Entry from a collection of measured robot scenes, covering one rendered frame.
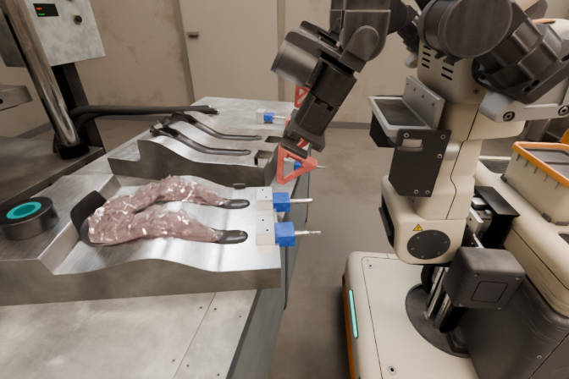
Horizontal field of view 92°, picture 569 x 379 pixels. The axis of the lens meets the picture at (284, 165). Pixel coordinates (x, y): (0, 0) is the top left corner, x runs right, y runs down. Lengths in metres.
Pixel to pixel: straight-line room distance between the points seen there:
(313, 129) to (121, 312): 0.45
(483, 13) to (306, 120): 0.26
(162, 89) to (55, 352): 3.36
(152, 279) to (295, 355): 0.94
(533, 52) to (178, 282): 0.63
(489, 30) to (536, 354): 0.75
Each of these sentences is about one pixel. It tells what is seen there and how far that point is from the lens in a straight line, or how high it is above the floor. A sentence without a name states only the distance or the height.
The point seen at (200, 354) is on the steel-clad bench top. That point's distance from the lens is 0.52.
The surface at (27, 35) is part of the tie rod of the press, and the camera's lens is 1.17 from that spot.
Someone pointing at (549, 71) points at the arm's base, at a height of 1.18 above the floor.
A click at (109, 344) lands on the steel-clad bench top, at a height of 0.80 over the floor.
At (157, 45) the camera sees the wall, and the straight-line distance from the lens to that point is 3.67.
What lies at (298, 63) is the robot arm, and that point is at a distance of 0.43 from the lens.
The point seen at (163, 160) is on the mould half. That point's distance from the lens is 0.87.
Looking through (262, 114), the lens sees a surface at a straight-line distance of 1.26.
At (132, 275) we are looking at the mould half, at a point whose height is 0.86.
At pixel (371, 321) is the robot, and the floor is 0.28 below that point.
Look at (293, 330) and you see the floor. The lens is 1.44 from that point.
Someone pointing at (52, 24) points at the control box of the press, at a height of 1.20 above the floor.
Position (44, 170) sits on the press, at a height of 0.78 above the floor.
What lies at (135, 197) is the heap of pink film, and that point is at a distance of 0.69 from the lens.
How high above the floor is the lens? 1.25
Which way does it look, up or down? 30 degrees down
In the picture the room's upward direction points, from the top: straight up
